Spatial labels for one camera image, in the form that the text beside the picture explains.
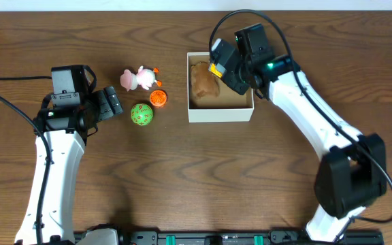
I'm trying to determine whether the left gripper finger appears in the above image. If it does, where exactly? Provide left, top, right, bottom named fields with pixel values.
left=92, top=91, right=114, bottom=121
left=104, top=86, right=123, bottom=115

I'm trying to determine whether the green numbered ball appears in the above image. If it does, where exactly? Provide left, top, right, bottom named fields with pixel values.
left=131, top=103, right=154, bottom=126

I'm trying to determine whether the white pink toy figure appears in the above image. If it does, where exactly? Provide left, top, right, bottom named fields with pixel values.
left=120, top=65, right=162, bottom=91

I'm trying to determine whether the brown plush toy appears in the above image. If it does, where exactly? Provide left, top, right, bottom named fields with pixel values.
left=190, top=62, right=220, bottom=99

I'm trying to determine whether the orange round toy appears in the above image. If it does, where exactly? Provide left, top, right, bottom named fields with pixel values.
left=149, top=90, right=167, bottom=108

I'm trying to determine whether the yellow grey toy truck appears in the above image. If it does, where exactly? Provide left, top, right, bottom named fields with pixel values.
left=208, top=63, right=223, bottom=78

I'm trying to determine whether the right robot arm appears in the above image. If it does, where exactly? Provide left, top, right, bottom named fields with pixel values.
left=209, top=24, right=390, bottom=244

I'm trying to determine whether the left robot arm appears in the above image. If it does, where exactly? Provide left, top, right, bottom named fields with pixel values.
left=14, top=65, right=123, bottom=244

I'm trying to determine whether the white cardboard box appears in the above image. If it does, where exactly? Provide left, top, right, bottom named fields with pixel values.
left=186, top=52, right=255, bottom=123

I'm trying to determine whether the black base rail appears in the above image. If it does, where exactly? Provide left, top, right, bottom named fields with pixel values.
left=73, top=230, right=385, bottom=245

